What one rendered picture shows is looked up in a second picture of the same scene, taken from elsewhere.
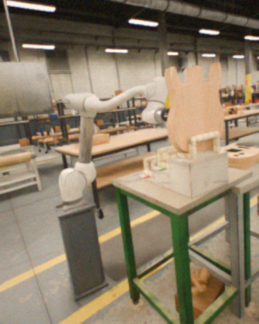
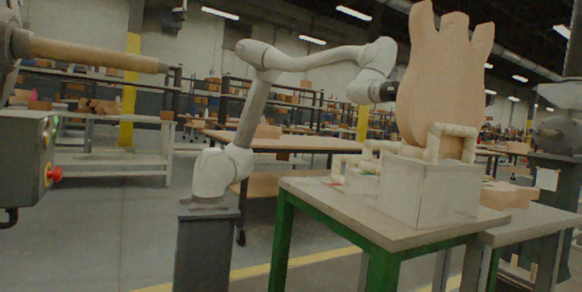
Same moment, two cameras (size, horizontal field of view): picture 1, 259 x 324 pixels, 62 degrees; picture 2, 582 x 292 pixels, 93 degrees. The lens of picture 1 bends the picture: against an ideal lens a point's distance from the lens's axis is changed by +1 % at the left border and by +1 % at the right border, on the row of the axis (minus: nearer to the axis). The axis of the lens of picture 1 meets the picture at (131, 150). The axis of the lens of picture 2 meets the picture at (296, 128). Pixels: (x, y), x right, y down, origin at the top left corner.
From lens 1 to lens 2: 0.29 m
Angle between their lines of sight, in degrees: 9
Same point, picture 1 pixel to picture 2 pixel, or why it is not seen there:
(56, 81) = (229, 58)
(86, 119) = (261, 82)
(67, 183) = (206, 168)
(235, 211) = (475, 276)
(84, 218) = (217, 230)
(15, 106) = not seen: outside the picture
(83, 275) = not seen: outside the picture
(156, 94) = (378, 61)
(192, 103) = (445, 69)
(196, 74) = (459, 26)
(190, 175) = (423, 187)
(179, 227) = (385, 276)
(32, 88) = not seen: outside the picture
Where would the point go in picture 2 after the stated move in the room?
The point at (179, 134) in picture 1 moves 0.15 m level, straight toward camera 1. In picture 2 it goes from (417, 112) to (428, 110)
